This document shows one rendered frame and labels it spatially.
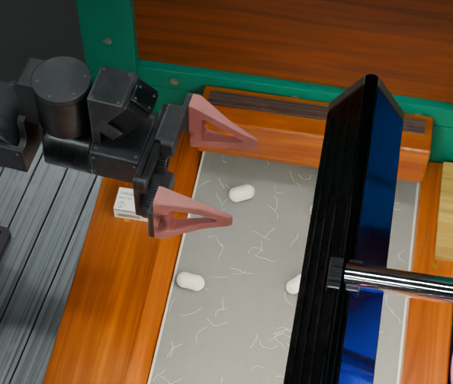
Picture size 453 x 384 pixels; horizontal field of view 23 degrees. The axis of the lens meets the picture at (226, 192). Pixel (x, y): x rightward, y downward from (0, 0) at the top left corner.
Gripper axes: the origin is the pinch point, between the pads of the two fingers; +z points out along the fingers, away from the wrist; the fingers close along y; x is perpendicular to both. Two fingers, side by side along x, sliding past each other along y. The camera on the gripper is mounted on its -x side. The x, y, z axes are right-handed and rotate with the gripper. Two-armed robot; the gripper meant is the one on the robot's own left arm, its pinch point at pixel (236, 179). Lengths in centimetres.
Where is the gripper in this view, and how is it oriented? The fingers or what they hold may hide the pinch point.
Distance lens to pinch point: 110.9
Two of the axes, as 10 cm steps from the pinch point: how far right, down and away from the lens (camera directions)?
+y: 2.7, -8.0, 5.4
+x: -0.1, 5.6, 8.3
